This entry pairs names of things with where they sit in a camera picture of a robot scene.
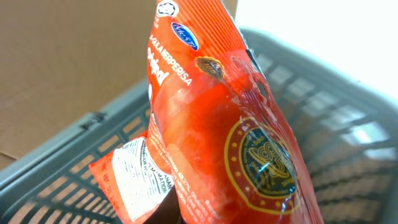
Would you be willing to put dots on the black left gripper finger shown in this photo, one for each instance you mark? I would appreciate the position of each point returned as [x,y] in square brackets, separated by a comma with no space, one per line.
[168,212]

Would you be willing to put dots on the red candy bag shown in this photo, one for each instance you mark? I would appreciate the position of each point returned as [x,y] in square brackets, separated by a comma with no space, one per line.
[215,134]

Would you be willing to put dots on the grey plastic mesh basket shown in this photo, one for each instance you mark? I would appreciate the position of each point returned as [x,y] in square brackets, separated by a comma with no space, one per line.
[346,131]

